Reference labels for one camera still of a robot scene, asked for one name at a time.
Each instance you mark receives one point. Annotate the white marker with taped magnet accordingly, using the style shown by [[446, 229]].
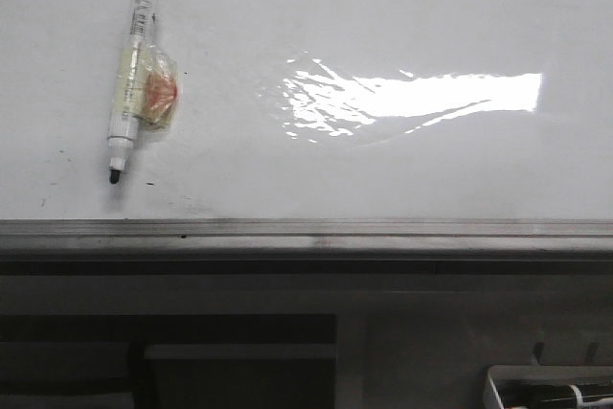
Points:
[[146, 90]]

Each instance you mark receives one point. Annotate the white whiteboard surface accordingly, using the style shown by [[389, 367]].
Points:
[[317, 108]]

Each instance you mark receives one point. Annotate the white marker tray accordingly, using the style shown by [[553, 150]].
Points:
[[502, 377]]

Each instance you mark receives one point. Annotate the grey metal whiteboard frame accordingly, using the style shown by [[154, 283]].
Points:
[[305, 246]]

